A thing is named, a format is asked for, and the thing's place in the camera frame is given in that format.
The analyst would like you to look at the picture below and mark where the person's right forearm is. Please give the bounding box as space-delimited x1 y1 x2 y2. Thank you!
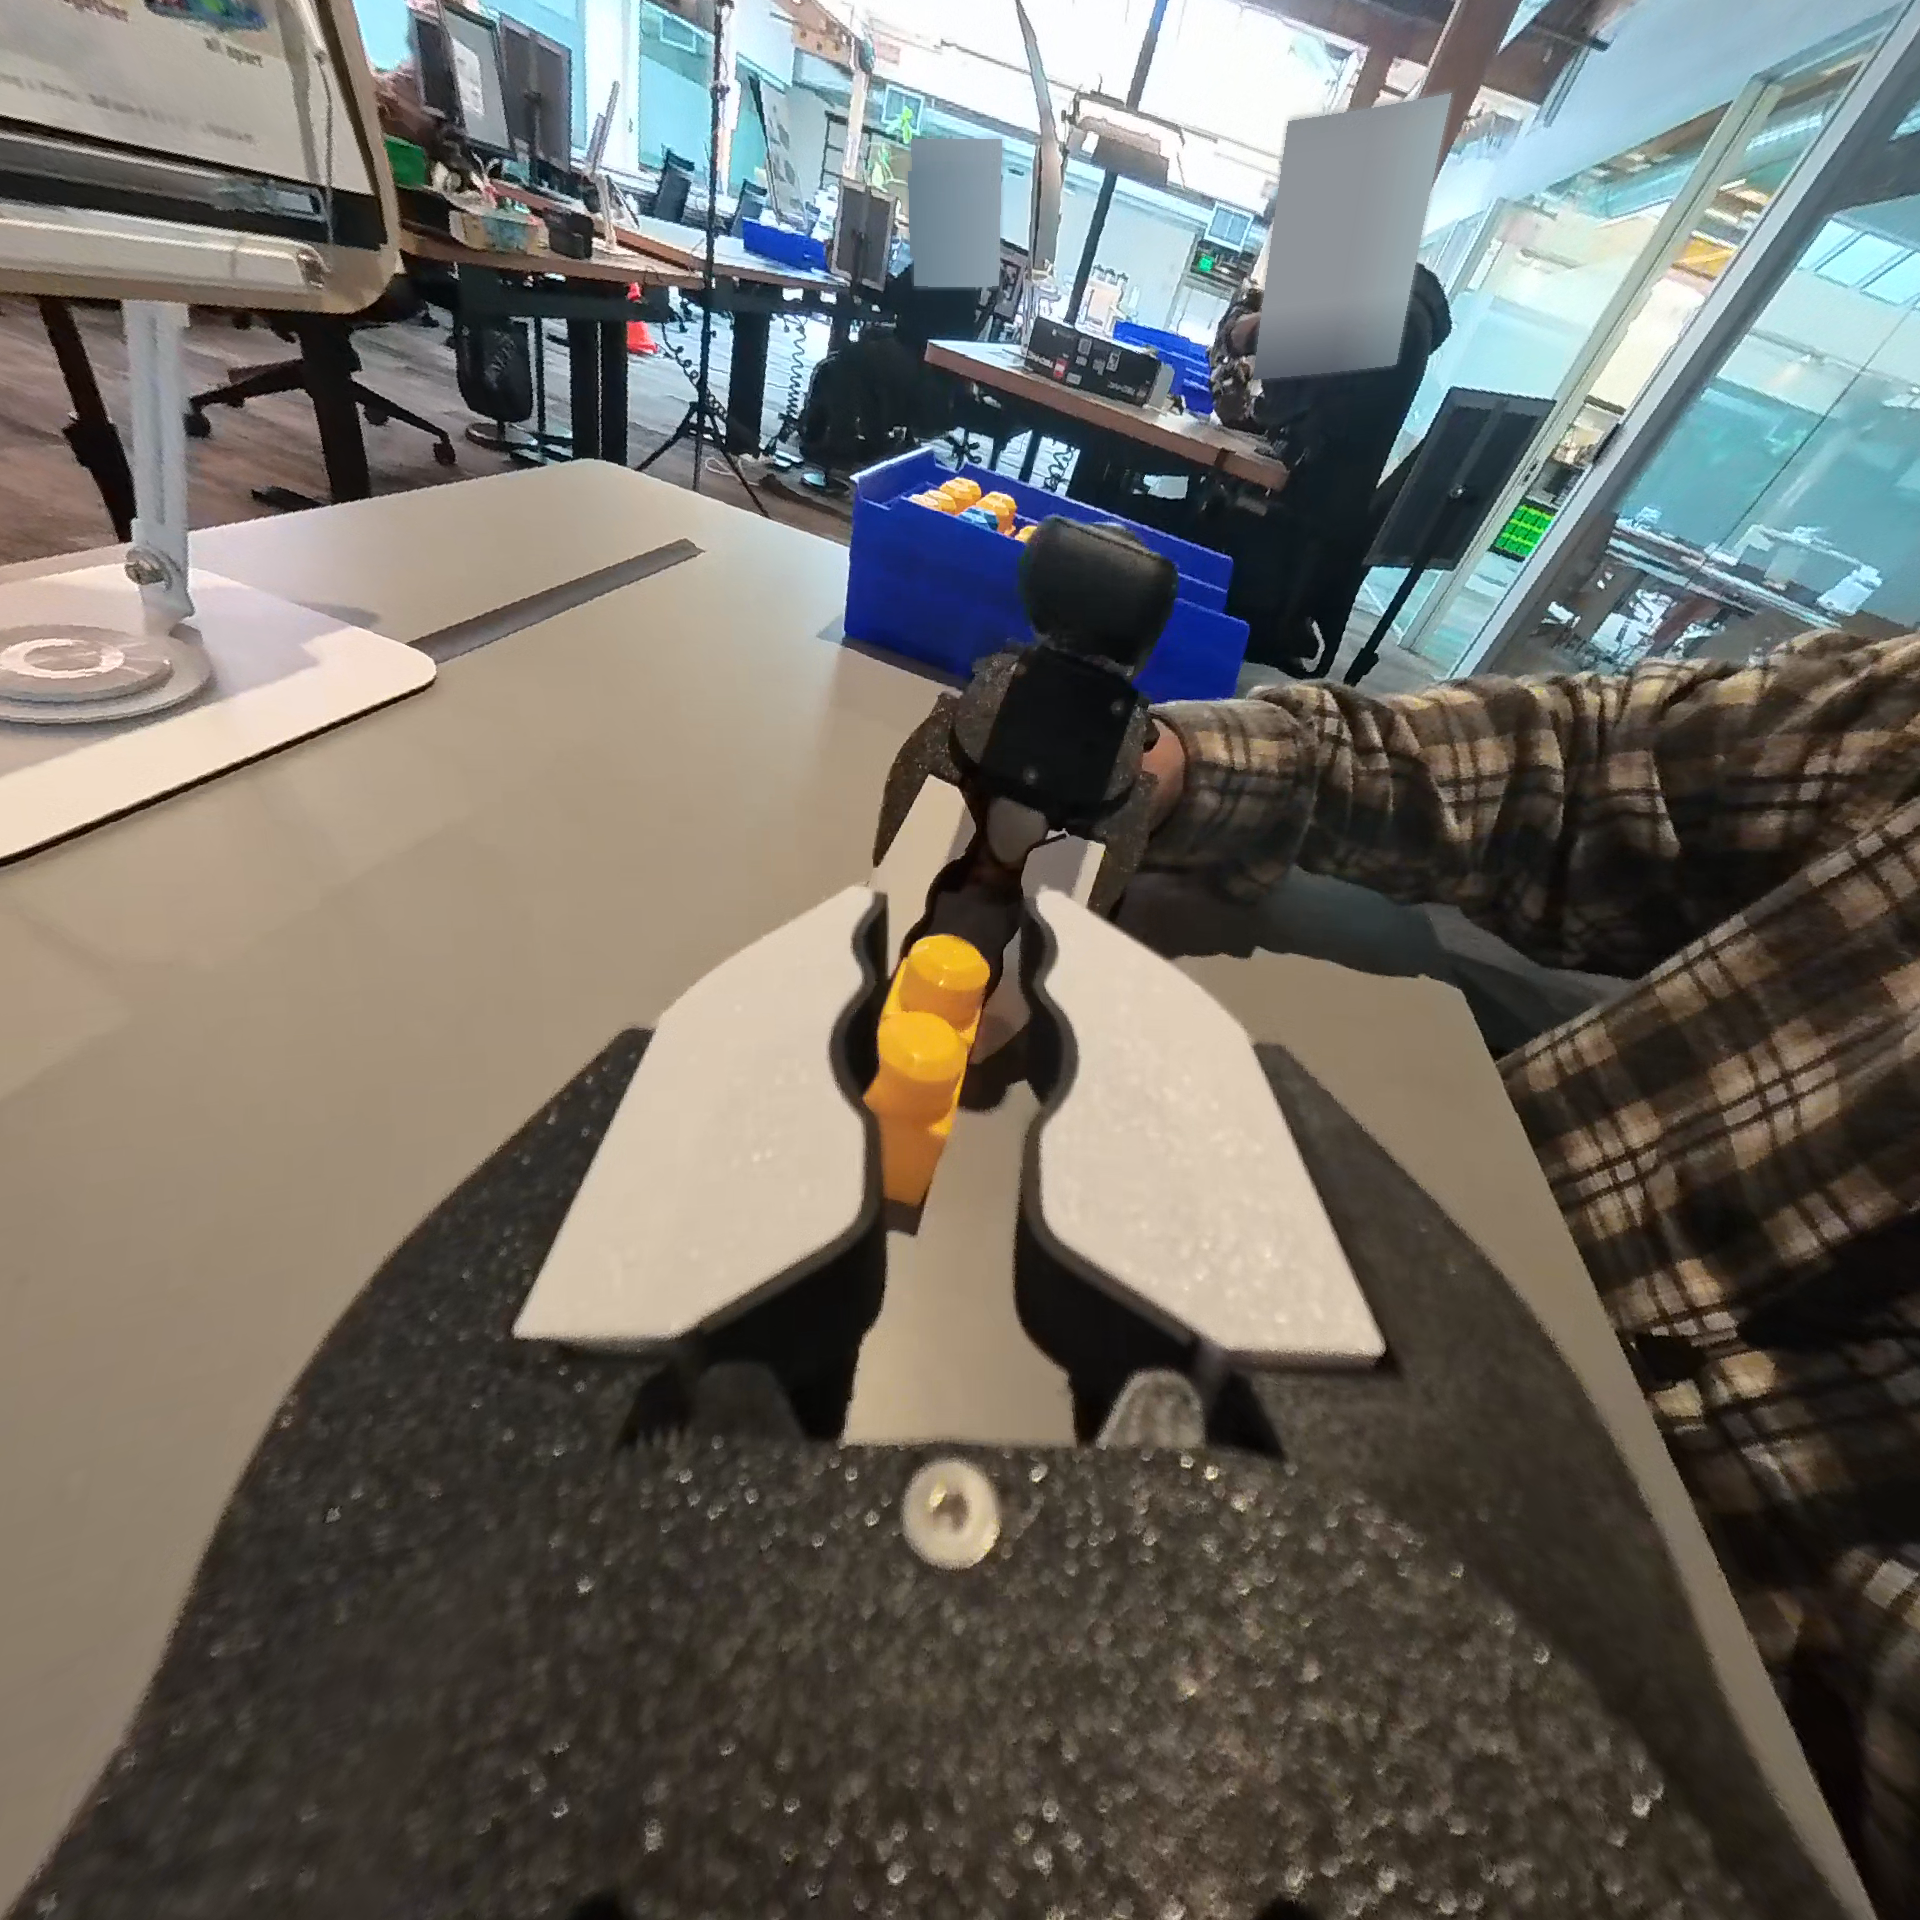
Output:
1139 632 1920 986

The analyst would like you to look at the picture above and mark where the black box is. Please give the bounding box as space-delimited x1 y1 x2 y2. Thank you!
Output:
1024 312 1179 408

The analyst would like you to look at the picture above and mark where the picture instruction board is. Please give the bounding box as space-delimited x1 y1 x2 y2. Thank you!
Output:
0 0 404 317

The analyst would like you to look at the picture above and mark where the black computer monitor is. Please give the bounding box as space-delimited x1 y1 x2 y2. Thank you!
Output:
501 22 580 173
412 7 519 160

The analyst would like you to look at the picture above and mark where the wooden desk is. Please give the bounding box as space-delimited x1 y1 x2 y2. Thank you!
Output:
396 212 849 469
925 339 1291 498

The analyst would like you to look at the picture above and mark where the black office chair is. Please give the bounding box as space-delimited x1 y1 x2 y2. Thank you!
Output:
187 276 459 483

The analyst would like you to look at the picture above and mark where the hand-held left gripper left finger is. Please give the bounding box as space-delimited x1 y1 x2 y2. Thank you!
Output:
514 887 898 1436

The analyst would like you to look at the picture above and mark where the black tripod stand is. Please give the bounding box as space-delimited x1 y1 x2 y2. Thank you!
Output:
638 0 769 486

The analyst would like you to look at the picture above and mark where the pile of yellow and blue blocks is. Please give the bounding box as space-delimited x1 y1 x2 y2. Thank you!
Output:
908 476 1041 544

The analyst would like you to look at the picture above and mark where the black mesh bin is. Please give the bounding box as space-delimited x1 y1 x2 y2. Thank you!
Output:
458 312 537 424

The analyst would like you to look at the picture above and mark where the person's plaid shirt torso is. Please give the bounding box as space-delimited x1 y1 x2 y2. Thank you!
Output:
1501 812 1920 1920

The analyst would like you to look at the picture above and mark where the yellow two-stud block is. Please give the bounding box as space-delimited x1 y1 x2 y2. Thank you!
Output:
863 934 991 1204

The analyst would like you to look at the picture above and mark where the blue plastic bin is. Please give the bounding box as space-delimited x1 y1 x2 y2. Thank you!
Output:
844 448 1251 703

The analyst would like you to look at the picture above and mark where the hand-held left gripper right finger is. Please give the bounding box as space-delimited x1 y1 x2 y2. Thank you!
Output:
1014 888 1387 1449

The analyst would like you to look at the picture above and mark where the white stand with base plate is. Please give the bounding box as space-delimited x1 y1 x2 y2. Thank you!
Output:
0 301 441 867

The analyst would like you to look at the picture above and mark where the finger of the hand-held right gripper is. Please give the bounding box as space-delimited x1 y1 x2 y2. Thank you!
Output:
880 780 980 906
1031 831 1122 920

